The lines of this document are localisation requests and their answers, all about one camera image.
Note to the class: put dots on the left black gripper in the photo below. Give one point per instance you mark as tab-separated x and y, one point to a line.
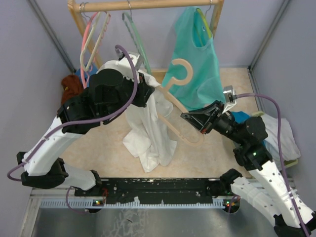
144	91

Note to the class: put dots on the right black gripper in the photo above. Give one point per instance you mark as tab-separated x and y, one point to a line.
205	119

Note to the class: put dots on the white t-shirt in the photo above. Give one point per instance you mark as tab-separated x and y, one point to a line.
148	139

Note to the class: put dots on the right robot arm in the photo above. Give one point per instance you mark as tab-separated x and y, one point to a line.
278	203

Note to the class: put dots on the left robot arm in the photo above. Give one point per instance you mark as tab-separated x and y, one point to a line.
108	95

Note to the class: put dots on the pink plastic hanger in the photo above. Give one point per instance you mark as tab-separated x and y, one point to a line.
87	36

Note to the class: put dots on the teal t-shirt on hanger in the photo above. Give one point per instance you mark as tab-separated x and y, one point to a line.
193	45

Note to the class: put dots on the green plastic hanger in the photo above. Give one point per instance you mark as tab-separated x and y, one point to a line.
134	34

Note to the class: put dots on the yellow-green hanger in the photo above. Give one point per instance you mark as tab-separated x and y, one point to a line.
205	23

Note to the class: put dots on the blue cloth in basket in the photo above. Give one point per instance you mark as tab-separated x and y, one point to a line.
241	117

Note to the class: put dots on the blue cloth by rack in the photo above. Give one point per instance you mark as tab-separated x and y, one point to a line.
92	70

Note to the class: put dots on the brown cloth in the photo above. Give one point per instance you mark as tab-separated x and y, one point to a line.
71	87

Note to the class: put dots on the light green laundry basket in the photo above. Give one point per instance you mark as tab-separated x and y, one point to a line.
290	151

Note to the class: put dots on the wooden clothes rack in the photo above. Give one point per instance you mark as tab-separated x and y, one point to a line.
76	9

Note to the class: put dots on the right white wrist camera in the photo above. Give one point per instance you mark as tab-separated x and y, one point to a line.
230	97

